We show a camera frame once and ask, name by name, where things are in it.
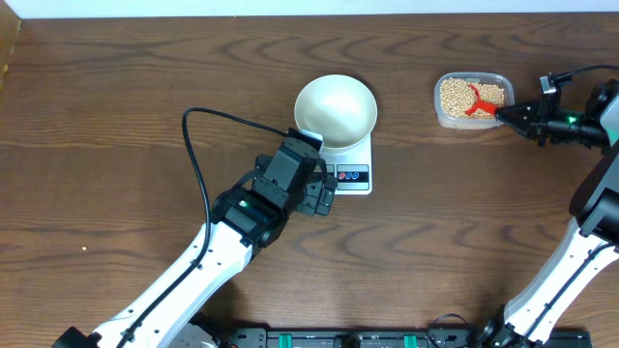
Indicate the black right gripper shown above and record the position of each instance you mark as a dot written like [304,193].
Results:
[538,120]

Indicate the pile of soybeans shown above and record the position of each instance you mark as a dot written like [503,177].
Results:
[456,97]

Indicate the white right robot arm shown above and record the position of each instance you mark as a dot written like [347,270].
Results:
[591,240]

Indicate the clear plastic container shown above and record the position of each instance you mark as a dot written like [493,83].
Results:
[450,122]

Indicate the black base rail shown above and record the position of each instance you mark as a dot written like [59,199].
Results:
[262,338]

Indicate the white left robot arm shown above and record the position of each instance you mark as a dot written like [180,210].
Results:
[243,220]

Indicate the red plastic scoop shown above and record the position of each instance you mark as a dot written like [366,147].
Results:
[480,104]

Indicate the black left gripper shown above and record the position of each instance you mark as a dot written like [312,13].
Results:
[310,203]

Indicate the white digital kitchen scale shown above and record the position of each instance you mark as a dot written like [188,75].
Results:
[352,167]

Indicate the cream bowl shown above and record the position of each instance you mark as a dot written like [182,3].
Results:
[340,108]

